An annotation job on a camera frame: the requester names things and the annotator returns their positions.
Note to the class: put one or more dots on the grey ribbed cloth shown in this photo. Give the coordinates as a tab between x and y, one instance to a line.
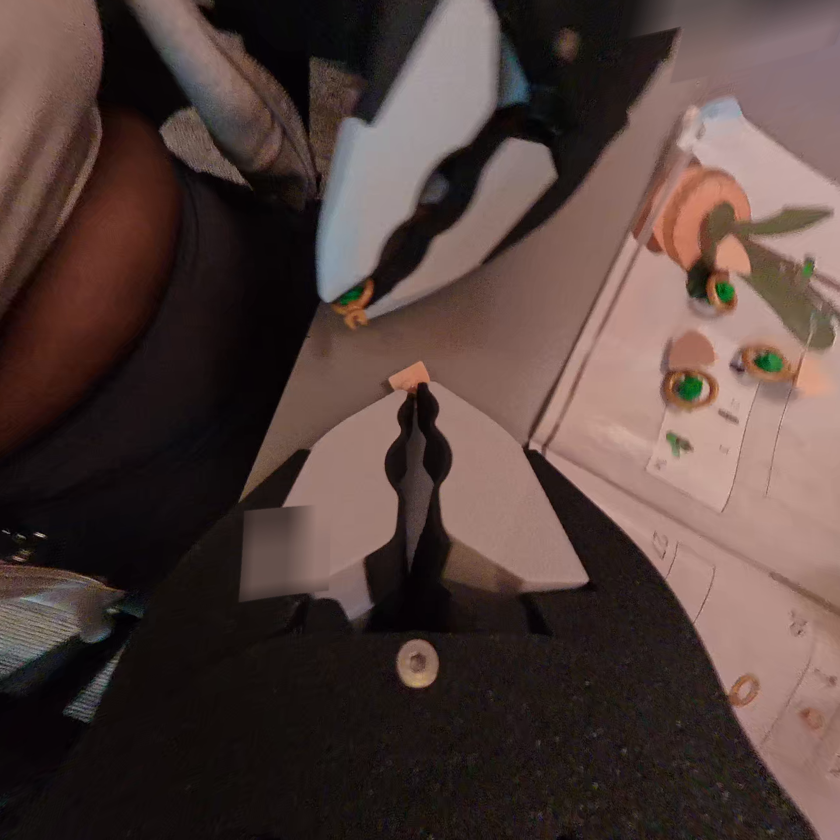
59	617

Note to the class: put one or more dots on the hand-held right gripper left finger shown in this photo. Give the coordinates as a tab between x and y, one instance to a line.
358	472

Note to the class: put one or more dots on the white instruction booklet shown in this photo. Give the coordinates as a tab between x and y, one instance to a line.
722	590

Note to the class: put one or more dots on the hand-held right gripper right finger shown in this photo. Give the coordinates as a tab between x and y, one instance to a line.
505	512

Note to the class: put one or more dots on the person's torso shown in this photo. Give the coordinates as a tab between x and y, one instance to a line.
46	131

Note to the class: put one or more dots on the grey desk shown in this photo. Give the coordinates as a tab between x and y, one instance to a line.
459	341

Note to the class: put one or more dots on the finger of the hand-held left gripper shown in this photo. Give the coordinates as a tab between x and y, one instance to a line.
407	131
485	216

